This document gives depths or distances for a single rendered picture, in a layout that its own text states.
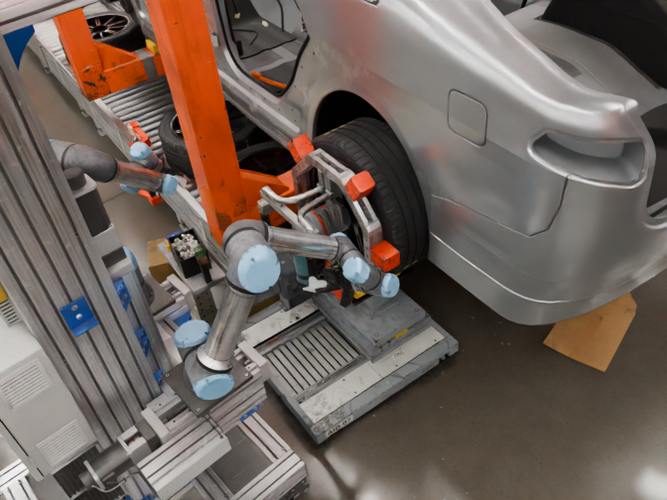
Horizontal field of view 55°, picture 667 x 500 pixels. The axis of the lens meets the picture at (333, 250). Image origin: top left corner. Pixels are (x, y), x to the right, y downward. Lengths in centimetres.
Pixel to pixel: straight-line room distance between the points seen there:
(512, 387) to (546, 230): 126
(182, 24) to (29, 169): 103
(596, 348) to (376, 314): 106
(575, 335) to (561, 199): 152
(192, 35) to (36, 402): 139
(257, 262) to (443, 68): 85
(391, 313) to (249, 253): 149
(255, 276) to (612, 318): 221
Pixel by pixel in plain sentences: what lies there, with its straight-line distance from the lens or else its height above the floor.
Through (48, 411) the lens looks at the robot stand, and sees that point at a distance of 210.
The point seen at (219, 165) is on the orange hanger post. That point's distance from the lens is 284.
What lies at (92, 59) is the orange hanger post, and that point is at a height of 79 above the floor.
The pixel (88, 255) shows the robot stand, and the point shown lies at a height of 139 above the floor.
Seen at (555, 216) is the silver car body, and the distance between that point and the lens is 201.
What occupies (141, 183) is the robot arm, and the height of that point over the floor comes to 123.
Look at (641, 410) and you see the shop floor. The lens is 322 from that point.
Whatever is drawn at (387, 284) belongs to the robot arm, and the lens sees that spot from 202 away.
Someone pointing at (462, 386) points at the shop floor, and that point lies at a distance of 313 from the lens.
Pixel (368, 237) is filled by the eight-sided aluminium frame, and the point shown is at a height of 94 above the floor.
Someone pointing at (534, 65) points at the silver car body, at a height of 167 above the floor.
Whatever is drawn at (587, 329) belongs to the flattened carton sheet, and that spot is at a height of 1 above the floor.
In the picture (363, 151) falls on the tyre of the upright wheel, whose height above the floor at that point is 117.
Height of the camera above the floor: 254
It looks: 42 degrees down
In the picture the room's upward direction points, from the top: 7 degrees counter-clockwise
